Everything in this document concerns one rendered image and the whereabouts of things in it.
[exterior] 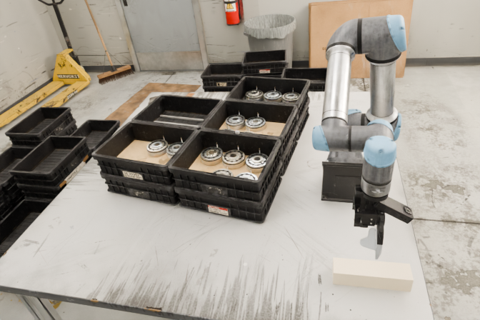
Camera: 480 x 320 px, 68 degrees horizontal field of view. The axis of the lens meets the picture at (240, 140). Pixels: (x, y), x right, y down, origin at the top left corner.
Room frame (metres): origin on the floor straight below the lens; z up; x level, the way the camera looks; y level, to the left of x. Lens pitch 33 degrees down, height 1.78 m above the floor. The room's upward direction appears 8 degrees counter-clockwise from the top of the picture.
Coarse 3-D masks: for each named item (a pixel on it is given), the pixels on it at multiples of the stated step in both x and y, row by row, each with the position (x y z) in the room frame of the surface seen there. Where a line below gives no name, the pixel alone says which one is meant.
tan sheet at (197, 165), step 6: (198, 156) 1.35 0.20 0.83; (246, 156) 1.30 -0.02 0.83; (198, 162) 1.30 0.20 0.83; (222, 162) 1.28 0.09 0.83; (192, 168) 1.27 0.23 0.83; (198, 168) 1.26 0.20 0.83; (204, 168) 1.26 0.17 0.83; (210, 168) 1.25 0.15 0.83; (216, 168) 1.24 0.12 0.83; (222, 168) 1.24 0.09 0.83; (240, 168) 1.22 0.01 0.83; (234, 174) 1.18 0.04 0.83; (258, 174) 1.16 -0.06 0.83
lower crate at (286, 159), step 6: (294, 132) 1.46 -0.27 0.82; (294, 138) 1.50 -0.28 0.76; (294, 144) 1.50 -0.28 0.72; (288, 150) 1.35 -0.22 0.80; (294, 150) 1.46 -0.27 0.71; (282, 156) 1.28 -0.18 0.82; (288, 156) 1.38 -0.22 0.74; (282, 162) 1.30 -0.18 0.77; (288, 162) 1.36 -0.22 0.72; (282, 168) 1.29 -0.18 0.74; (282, 174) 1.28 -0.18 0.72
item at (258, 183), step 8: (192, 136) 1.37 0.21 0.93; (248, 136) 1.31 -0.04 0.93; (256, 136) 1.30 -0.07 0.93; (264, 136) 1.29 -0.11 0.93; (280, 144) 1.24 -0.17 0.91; (272, 152) 1.17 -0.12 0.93; (176, 160) 1.21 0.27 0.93; (272, 160) 1.14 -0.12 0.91; (176, 168) 1.15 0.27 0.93; (200, 176) 1.10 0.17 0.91; (208, 176) 1.08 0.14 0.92; (216, 176) 1.07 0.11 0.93; (224, 176) 1.05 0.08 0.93; (232, 176) 1.05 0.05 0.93; (264, 176) 1.04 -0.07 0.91; (240, 184) 1.02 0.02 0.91; (248, 184) 1.01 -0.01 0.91; (256, 184) 1.00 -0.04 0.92
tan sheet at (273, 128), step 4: (224, 124) 1.61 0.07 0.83; (268, 124) 1.55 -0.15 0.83; (272, 124) 1.55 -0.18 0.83; (276, 124) 1.54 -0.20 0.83; (280, 124) 1.53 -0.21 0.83; (284, 124) 1.53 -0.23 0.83; (220, 128) 1.58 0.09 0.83; (224, 128) 1.57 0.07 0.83; (244, 128) 1.55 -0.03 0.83; (268, 128) 1.52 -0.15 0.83; (272, 128) 1.51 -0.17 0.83; (276, 128) 1.51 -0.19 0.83; (280, 128) 1.50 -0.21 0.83; (256, 132) 1.49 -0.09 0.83; (260, 132) 1.49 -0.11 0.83; (264, 132) 1.48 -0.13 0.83; (268, 132) 1.48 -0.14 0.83; (272, 132) 1.47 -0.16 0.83; (276, 132) 1.47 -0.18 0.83; (280, 132) 1.46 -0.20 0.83
